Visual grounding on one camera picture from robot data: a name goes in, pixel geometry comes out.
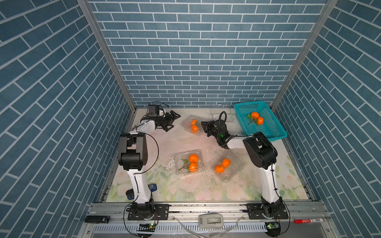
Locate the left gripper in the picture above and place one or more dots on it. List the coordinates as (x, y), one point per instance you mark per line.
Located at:
(169, 119)

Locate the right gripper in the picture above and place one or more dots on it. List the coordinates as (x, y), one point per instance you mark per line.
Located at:
(208, 127)

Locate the orange pair with leaves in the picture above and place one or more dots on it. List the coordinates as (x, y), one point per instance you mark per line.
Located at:
(255, 118)

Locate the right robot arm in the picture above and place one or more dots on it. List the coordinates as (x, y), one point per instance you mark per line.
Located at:
(262, 154)

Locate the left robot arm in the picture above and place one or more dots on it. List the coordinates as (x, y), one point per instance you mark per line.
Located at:
(133, 152)

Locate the teal plastic basket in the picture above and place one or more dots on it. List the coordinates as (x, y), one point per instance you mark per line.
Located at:
(271, 128)

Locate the blue card on table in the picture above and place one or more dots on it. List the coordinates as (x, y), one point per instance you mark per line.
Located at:
(152, 187)

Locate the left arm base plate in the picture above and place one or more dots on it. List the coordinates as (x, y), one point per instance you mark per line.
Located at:
(160, 211)

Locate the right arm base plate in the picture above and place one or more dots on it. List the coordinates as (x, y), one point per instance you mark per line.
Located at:
(257, 212)

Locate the grey box on rail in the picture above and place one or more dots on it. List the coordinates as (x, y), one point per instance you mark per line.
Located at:
(210, 221)

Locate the black device on rail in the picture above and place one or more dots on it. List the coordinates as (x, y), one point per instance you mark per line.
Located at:
(97, 219)

